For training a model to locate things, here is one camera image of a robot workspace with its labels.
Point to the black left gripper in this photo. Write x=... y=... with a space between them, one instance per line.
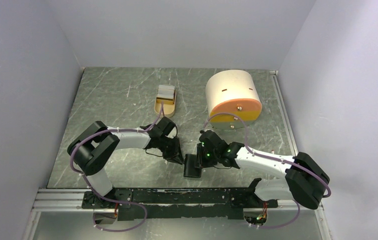
x=176 y=155

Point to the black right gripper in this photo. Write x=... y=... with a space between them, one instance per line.
x=200 y=149

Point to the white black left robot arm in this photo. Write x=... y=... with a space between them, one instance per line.
x=90 y=152

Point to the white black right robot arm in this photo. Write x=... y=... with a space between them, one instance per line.
x=278 y=167

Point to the beige oval card tray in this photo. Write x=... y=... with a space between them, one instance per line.
x=166 y=110

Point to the stack of credit cards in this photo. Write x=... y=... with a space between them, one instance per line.
x=166 y=94

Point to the cream cylindrical drawer box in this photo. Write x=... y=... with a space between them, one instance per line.
x=232 y=99

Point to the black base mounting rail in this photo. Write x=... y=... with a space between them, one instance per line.
x=174 y=203

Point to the left aluminium extrusion rail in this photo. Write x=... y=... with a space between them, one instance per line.
x=59 y=200

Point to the aluminium extrusion rail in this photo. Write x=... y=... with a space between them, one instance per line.
x=300 y=178
x=59 y=200

